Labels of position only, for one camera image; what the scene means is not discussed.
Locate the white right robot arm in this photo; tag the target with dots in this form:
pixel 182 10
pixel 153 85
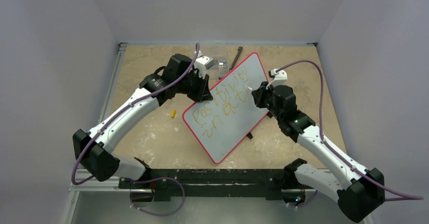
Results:
pixel 357 190

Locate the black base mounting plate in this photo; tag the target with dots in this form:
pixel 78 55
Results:
pixel 163 184

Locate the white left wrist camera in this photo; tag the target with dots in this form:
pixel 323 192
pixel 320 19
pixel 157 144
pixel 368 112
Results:
pixel 203 63

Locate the clear plastic marker holder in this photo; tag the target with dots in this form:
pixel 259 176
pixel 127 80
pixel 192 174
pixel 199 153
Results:
pixel 219 67

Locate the black whiteboard stand clip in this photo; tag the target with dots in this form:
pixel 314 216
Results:
pixel 268 114
pixel 250 136

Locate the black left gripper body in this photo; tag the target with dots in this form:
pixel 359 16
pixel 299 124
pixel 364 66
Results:
pixel 193 85

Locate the red framed whiteboard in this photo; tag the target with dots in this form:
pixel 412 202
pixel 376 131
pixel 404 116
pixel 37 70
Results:
pixel 221 124

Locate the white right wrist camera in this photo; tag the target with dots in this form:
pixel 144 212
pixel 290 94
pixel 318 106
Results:
pixel 278 76

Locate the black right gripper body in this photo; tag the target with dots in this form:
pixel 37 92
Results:
pixel 262 95

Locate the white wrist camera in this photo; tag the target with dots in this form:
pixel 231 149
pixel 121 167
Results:
pixel 278 76
pixel 203 63

